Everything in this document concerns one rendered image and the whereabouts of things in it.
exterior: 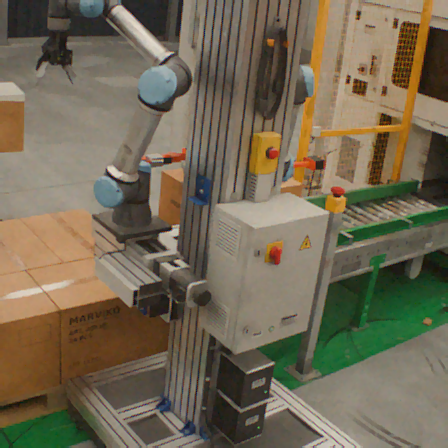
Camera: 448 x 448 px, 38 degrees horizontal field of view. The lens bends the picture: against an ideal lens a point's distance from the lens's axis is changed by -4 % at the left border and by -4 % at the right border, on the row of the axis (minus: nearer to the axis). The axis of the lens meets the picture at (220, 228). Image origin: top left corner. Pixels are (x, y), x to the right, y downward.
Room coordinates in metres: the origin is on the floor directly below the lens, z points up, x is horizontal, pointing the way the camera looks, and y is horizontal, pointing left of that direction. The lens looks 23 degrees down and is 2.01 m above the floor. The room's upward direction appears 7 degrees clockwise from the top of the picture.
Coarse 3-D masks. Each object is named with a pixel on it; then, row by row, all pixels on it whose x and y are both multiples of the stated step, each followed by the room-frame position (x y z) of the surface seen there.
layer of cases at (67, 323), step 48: (0, 240) 2.99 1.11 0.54; (48, 240) 3.07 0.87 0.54; (0, 288) 2.51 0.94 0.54; (48, 288) 2.57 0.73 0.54; (96, 288) 2.63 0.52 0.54; (0, 336) 2.23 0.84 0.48; (48, 336) 2.37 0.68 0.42; (96, 336) 2.52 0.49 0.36; (144, 336) 2.68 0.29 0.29; (0, 384) 2.22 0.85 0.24; (48, 384) 2.37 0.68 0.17
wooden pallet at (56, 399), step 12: (24, 396) 2.29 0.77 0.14; (48, 396) 2.36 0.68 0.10; (60, 396) 2.40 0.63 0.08; (12, 408) 2.33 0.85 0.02; (24, 408) 2.35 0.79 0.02; (36, 408) 2.36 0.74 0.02; (48, 408) 2.36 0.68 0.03; (60, 408) 2.40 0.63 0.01; (0, 420) 2.24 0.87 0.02; (12, 420) 2.25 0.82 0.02; (24, 420) 2.28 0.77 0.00
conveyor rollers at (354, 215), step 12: (348, 204) 4.16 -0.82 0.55; (360, 204) 4.20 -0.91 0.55; (372, 204) 4.23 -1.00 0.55; (384, 204) 4.26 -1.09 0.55; (396, 204) 4.29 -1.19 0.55; (408, 204) 4.34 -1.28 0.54; (420, 204) 4.39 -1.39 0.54; (348, 216) 3.93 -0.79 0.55; (360, 216) 3.96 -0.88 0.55; (372, 216) 3.99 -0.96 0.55; (384, 216) 4.03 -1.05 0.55; (396, 216) 4.06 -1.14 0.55; (348, 228) 3.77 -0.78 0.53
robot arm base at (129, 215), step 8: (144, 200) 2.27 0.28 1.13; (120, 208) 2.25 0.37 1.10; (128, 208) 2.24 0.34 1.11; (136, 208) 2.25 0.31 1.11; (144, 208) 2.27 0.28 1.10; (112, 216) 2.27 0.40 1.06; (120, 216) 2.24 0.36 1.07; (128, 216) 2.24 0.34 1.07; (136, 216) 2.24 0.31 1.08; (144, 216) 2.26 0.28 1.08; (120, 224) 2.23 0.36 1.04; (128, 224) 2.23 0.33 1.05; (136, 224) 2.23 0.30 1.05; (144, 224) 2.25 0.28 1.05
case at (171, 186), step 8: (168, 176) 3.13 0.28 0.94; (176, 176) 3.12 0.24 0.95; (160, 184) 3.18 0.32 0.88; (168, 184) 3.13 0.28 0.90; (176, 184) 3.07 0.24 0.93; (288, 184) 3.21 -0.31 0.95; (296, 184) 3.22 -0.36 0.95; (160, 192) 3.18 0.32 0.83; (168, 192) 3.12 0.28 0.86; (176, 192) 3.07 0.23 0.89; (280, 192) 3.15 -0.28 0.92; (296, 192) 3.22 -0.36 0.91; (160, 200) 3.18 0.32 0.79; (168, 200) 3.12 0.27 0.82; (176, 200) 3.06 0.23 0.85; (160, 208) 3.17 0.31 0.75; (168, 208) 3.11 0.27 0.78; (176, 208) 3.06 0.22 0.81; (160, 216) 3.17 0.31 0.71; (168, 216) 3.11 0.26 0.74; (176, 216) 3.05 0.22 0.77; (176, 224) 3.05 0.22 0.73
